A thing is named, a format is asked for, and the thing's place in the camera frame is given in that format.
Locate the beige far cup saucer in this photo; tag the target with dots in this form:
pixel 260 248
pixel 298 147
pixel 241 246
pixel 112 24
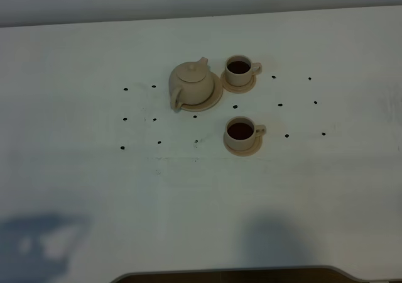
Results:
pixel 237 89

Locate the beige near cup saucer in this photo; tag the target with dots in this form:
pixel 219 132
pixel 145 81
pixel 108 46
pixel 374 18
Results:
pixel 242 148

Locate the beige cup saucer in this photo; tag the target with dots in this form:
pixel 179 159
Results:
pixel 242 148
pixel 237 89

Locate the beige teapot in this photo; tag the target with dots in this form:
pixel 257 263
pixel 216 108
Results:
pixel 190 83

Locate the beige teapot saucer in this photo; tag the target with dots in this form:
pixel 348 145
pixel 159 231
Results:
pixel 211 101

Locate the beige near teacup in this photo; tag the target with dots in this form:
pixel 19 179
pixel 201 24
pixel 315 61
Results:
pixel 242 128

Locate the beige far teacup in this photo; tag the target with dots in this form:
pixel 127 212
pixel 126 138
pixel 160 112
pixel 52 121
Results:
pixel 239 70

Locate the beige teacup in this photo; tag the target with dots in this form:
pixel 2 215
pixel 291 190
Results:
pixel 242 128
pixel 239 70

